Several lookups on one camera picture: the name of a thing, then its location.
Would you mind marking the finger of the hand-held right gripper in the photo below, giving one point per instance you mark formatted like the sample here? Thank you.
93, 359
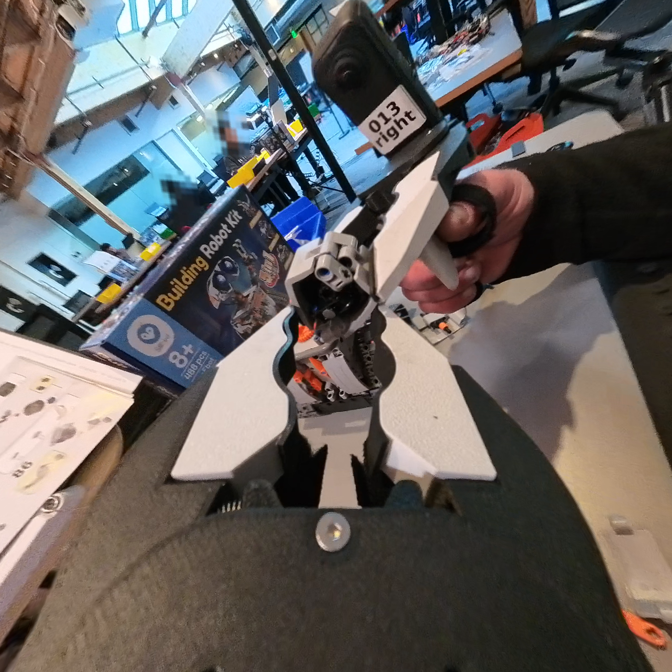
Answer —
351, 223
409, 225

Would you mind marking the open instruction booklet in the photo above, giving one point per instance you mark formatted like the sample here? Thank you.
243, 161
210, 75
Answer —
52, 399

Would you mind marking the orange flat toy plate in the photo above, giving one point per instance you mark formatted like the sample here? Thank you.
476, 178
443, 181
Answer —
643, 627

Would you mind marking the black office chair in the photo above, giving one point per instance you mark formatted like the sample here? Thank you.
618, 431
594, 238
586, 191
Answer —
593, 42

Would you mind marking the blue robot kit box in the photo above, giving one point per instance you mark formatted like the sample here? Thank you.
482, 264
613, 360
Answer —
210, 294

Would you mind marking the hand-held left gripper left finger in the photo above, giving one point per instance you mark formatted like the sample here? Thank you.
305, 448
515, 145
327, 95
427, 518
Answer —
236, 420

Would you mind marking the yellow storage bin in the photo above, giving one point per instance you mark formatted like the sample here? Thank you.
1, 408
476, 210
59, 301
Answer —
244, 170

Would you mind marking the grey curved toy panel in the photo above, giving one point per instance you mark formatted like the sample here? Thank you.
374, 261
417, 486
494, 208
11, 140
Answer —
640, 572

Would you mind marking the plain blue storage bin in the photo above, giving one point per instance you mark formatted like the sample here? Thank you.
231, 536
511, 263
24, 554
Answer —
302, 220

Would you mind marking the grey toy motor block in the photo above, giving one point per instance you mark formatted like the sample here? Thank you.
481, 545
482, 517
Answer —
325, 278

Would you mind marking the cluttered work table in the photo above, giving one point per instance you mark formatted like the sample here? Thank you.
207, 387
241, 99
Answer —
472, 52

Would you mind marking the person's right hand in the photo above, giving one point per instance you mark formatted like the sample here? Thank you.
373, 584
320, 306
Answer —
517, 220

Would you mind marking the black steel pole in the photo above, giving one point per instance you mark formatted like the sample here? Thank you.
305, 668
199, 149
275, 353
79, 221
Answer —
294, 94

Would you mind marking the grey orange toy tracked robot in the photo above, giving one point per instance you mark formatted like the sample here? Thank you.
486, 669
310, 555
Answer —
341, 367

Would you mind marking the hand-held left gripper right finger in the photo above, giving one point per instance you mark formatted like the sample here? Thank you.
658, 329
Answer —
435, 420

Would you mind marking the orange tool case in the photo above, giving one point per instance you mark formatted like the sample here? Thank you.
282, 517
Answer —
514, 134

